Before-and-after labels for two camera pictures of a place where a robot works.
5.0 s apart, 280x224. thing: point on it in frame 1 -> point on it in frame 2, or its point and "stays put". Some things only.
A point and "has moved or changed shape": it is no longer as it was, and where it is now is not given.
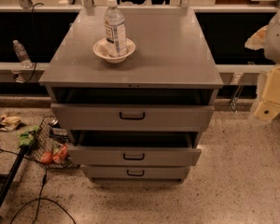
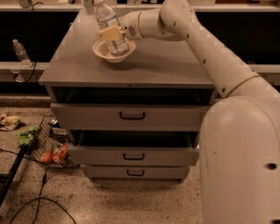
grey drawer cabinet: (140, 119) stays put
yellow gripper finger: (275, 92) -> (135, 25)
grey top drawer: (131, 117) stays put
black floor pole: (22, 151) stays put
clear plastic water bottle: (115, 28) has moved or changed shape
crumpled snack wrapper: (6, 123) stays put
